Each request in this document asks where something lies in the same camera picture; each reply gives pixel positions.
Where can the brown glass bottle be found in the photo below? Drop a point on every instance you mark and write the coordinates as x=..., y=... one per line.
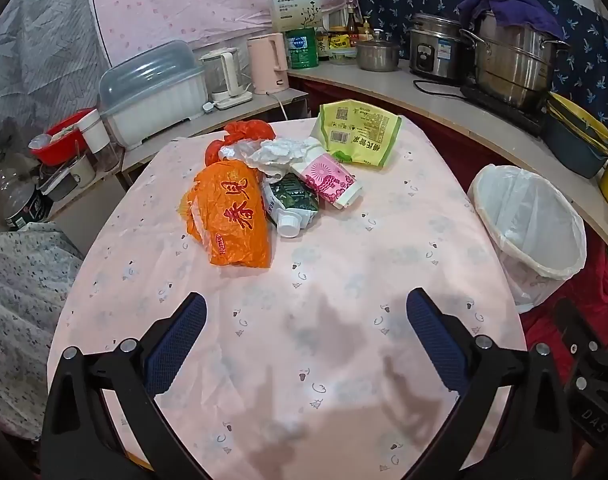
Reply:
x=322, y=47

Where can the white power plug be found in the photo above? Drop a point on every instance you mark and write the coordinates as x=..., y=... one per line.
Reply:
x=210, y=106

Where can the green tin can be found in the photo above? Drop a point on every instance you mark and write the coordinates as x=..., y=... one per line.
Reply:
x=301, y=50

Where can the pink electric kettle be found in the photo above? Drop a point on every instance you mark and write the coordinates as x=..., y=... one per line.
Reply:
x=266, y=65

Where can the pink printed tablecloth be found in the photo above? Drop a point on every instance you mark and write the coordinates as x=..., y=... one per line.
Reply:
x=309, y=285

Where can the grey wooden counter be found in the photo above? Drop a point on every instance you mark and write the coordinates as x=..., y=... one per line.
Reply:
x=433, y=105

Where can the green drink carton white cap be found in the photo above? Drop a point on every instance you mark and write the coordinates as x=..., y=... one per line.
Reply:
x=289, y=197

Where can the large steel steamer pot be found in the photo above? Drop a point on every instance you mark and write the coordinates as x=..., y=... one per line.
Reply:
x=513, y=70

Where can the orange plastic bag red print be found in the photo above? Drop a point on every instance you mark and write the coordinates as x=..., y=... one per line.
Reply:
x=234, y=210

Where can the dark sauce bottle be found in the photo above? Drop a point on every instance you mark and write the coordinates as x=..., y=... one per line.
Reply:
x=353, y=27

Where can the dark red cloth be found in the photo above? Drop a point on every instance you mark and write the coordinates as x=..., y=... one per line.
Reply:
x=573, y=290

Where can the dark tin can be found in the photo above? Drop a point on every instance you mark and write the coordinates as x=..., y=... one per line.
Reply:
x=29, y=210

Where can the yellow label jar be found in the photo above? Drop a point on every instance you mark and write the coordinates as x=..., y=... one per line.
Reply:
x=341, y=39

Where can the white mug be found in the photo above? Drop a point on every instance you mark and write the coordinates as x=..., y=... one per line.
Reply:
x=82, y=172

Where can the pink dotted curtain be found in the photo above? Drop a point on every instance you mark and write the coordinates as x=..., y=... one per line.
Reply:
x=184, y=0

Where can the blue basin yellow inside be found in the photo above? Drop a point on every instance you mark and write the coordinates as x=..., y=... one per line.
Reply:
x=578, y=112
x=606, y=146
x=568, y=155

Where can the grey floral cloth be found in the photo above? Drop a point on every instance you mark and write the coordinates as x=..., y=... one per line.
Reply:
x=19, y=310

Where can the white dish box clear lid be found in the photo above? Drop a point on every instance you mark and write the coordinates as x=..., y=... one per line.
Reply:
x=154, y=105

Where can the white floral carton box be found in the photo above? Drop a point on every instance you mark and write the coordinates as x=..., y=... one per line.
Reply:
x=294, y=10

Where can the pink paper cup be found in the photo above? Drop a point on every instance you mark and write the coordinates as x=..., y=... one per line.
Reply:
x=324, y=177

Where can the clear food container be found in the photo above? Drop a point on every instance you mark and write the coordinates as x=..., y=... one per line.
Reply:
x=344, y=56

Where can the black induction cooker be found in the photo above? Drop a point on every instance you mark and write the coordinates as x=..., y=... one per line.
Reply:
x=503, y=110

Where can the steel rice cooker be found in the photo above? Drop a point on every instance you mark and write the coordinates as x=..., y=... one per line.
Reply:
x=436, y=55

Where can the red plastic basin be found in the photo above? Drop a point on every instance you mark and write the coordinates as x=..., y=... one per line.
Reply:
x=54, y=147

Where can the white plastic bag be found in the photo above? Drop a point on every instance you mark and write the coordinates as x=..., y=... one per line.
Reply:
x=279, y=155

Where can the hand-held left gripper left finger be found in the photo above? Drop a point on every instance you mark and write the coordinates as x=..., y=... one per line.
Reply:
x=179, y=345

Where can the white lined trash bin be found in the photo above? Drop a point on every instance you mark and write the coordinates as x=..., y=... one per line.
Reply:
x=523, y=210

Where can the small steel pot with lid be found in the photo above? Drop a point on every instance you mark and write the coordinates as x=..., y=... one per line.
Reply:
x=378, y=55

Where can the purple cloth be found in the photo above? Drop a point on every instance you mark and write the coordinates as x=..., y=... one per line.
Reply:
x=508, y=5

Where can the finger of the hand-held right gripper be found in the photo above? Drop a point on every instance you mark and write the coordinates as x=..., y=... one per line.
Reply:
x=576, y=330

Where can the low wooden shelf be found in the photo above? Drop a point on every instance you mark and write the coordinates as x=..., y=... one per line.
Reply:
x=264, y=102

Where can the green snack bag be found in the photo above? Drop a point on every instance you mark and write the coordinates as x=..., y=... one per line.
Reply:
x=359, y=135

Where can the white lidded cup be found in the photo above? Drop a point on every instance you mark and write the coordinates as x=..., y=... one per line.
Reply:
x=91, y=130

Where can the grey patterned cloth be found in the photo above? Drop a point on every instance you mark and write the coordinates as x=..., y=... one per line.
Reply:
x=44, y=50

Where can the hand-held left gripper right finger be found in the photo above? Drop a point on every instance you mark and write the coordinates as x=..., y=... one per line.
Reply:
x=436, y=340

